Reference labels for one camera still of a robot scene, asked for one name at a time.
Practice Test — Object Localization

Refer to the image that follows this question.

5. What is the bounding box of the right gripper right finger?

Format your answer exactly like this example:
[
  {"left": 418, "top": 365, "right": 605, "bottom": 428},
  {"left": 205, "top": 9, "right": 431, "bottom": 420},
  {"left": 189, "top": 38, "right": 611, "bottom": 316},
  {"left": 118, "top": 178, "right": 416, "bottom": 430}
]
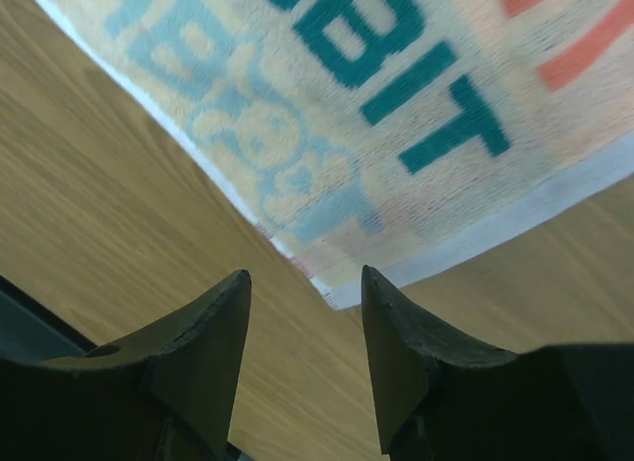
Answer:
[{"left": 362, "top": 267, "right": 633, "bottom": 460}]

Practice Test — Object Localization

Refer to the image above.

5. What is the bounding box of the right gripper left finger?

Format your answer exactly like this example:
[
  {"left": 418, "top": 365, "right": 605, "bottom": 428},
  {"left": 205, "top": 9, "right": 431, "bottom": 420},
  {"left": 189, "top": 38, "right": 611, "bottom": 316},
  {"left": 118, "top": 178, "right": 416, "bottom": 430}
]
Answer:
[{"left": 1, "top": 271, "right": 252, "bottom": 460}]

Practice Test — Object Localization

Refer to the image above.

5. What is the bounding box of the rabbit print towel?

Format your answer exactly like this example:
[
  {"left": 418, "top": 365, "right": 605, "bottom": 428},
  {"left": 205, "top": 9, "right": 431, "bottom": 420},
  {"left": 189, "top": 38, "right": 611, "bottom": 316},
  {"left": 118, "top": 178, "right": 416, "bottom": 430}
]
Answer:
[{"left": 35, "top": 0, "right": 633, "bottom": 309}]

